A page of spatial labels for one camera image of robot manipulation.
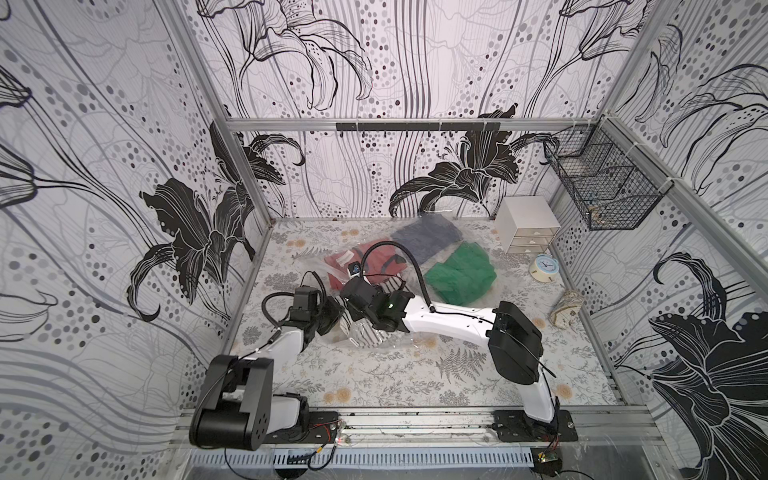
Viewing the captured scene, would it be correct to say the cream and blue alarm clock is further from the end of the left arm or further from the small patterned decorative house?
the end of the left arm

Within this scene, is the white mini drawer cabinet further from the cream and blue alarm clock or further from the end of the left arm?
the end of the left arm

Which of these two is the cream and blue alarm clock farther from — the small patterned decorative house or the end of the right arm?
the end of the right arm

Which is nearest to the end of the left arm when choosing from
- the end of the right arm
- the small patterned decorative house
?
the end of the right arm

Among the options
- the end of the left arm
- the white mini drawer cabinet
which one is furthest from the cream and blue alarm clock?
the end of the left arm

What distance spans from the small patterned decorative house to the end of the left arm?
26.0 inches

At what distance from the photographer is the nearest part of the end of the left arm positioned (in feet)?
2.50

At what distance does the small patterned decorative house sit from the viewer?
0.90 metres

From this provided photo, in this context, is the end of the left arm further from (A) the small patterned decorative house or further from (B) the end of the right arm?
(A) the small patterned decorative house
